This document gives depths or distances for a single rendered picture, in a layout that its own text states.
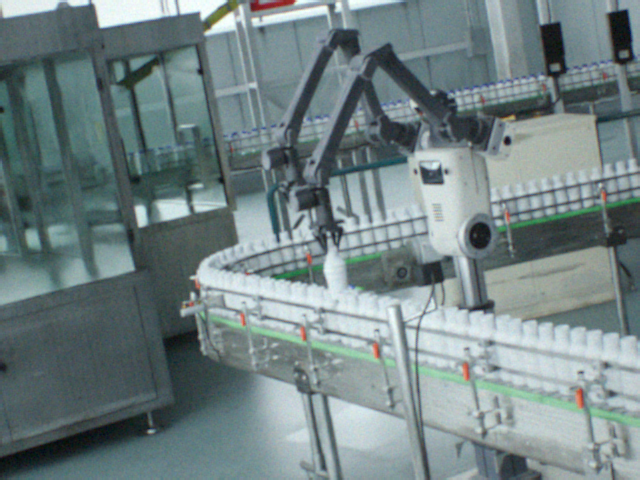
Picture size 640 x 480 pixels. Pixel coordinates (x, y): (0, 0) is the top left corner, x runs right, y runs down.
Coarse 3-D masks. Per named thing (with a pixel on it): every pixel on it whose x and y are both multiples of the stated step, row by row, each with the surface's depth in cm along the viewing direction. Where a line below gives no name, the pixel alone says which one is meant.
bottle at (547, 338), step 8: (544, 328) 320; (552, 328) 321; (544, 336) 320; (552, 336) 320; (544, 344) 320; (552, 344) 319; (544, 360) 321; (552, 360) 320; (544, 368) 321; (552, 368) 320; (552, 376) 321; (544, 384) 322; (552, 384) 321
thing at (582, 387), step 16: (208, 288) 495; (304, 320) 414; (320, 320) 417; (304, 336) 415; (256, 352) 455; (464, 352) 336; (480, 352) 338; (256, 368) 457; (384, 368) 376; (464, 368) 335; (592, 368) 299; (320, 384) 417; (384, 384) 377; (576, 384) 297; (592, 384) 297; (400, 400) 378; (496, 400) 338; (576, 400) 296; (480, 416) 337; (496, 416) 339; (480, 432) 337; (592, 432) 298; (608, 432) 300; (592, 448) 297; (592, 464) 298
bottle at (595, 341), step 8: (592, 336) 304; (600, 336) 305; (592, 344) 305; (600, 344) 305; (584, 352) 307; (592, 352) 304; (600, 352) 304; (592, 376) 306; (592, 392) 307; (592, 400) 308; (600, 400) 306
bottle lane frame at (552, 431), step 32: (224, 320) 487; (288, 352) 443; (320, 352) 422; (352, 352) 402; (352, 384) 407; (416, 384) 373; (448, 384) 357; (480, 384) 343; (448, 416) 361; (512, 416) 333; (544, 416) 321; (576, 416) 310; (608, 416) 299; (512, 448) 337; (544, 448) 324; (576, 448) 313; (608, 448) 302
